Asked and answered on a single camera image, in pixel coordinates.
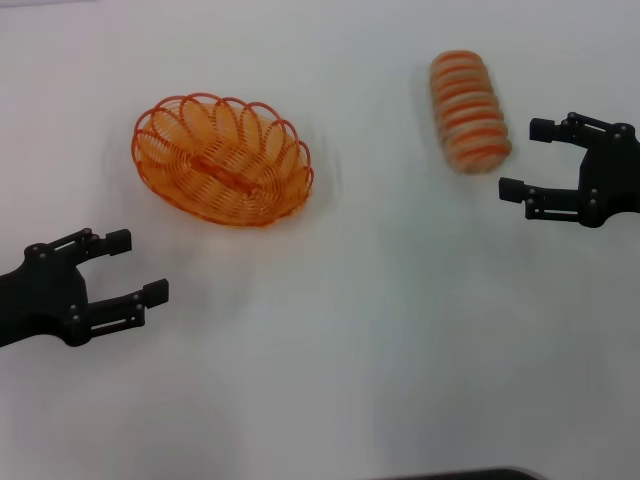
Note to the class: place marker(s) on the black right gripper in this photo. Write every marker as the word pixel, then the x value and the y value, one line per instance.
pixel 612 175

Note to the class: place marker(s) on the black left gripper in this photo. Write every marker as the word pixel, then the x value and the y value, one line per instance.
pixel 40 295

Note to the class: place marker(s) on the orange striped bread roll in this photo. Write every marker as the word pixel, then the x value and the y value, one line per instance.
pixel 467 115

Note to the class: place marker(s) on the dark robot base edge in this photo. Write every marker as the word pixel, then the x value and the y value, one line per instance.
pixel 465 474

